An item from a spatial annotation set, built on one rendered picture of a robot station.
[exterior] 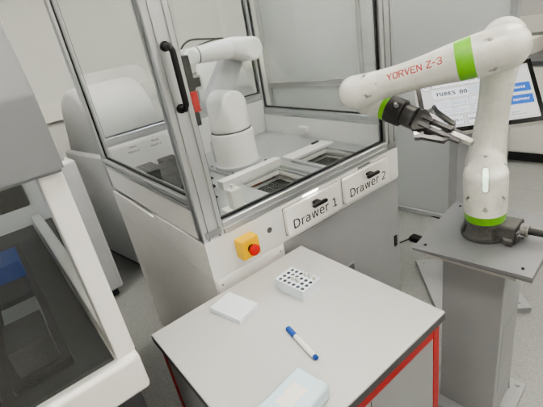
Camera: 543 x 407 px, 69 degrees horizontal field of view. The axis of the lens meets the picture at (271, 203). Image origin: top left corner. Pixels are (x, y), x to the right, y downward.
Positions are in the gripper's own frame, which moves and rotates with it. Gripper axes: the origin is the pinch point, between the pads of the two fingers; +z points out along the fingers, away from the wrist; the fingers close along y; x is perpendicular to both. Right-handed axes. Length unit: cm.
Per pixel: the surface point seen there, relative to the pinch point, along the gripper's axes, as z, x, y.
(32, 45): -358, 64, -47
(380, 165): -28.6, 36.2, -12.0
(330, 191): -34, 15, -34
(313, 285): -12, -11, -64
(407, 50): -79, 119, 83
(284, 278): -22, -11, -68
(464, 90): -19, 55, 40
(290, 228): -35, 3, -54
